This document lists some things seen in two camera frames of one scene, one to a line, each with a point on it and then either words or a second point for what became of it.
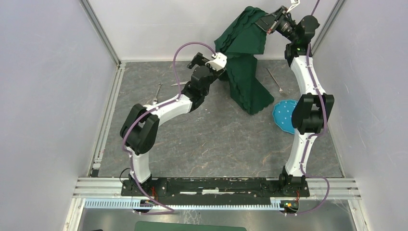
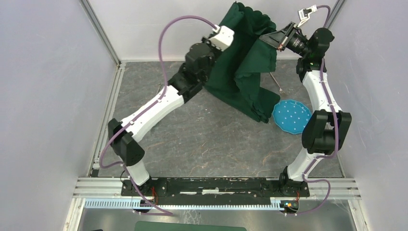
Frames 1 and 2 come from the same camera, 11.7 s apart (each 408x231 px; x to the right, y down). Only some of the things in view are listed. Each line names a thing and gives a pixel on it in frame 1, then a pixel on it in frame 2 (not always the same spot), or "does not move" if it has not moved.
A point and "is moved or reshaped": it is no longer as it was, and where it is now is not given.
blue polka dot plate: (283, 113) does not move
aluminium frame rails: (94, 186) does not move
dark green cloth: (241, 40) is moved or reshaped
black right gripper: (267, 22) to (278, 39)
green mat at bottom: (148, 225) does not move
